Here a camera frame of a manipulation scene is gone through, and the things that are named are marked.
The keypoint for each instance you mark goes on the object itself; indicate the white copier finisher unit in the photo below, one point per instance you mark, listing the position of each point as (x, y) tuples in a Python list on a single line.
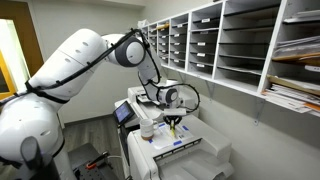
[(206, 146)]

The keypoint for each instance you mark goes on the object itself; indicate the copier touch screen panel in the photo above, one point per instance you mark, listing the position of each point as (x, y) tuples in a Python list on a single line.
[(123, 113)]

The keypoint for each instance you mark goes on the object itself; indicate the stack of mixed papers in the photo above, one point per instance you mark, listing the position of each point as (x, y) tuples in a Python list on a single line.
[(290, 98)]

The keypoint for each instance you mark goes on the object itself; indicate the white ceramic mug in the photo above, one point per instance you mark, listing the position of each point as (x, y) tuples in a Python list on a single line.
[(146, 128)]

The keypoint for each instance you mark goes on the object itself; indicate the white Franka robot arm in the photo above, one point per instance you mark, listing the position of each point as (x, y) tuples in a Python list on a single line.
[(66, 66)]

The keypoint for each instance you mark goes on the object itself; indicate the manila folder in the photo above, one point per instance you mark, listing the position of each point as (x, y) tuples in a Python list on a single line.
[(293, 85)]

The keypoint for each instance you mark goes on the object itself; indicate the orange and black clamp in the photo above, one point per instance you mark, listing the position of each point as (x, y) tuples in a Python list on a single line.
[(96, 160)]

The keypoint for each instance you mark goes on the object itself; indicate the grey paper stack with folder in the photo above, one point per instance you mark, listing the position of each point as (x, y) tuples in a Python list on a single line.
[(296, 50)]

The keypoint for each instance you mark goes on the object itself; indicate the thin white paper stack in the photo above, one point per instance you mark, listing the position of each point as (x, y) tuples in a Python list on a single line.
[(303, 17)]

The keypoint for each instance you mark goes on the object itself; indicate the white shelf bracket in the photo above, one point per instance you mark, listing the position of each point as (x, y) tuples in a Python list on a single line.
[(258, 110), (210, 90), (182, 78)]

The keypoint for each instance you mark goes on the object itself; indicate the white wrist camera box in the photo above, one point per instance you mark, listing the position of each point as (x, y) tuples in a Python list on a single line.
[(175, 111)]

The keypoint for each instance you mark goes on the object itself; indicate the white office copier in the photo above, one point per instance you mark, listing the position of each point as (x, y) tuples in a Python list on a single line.
[(146, 111)]

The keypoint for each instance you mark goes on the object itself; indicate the blue tape piece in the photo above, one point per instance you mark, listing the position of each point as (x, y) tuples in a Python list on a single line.
[(185, 128), (150, 141), (161, 125), (177, 143)]

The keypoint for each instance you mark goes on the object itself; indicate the yellow pen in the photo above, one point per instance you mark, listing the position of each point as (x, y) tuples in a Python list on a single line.
[(172, 131)]

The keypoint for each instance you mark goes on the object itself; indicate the white mail sorter shelf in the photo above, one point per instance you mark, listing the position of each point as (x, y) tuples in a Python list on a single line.
[(216, 43)]

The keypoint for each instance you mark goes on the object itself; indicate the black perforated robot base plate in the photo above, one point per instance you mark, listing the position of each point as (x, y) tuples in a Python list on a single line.
[(93, 171)]

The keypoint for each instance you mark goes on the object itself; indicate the white printed paper sheet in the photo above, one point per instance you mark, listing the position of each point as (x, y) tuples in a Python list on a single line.
[(183, 136)]

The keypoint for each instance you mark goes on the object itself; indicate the tan folder in sorter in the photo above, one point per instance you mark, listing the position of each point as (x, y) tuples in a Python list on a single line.
[(163, 26)]

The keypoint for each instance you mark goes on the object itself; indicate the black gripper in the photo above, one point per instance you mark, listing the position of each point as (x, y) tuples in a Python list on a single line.
[(172, 118)]

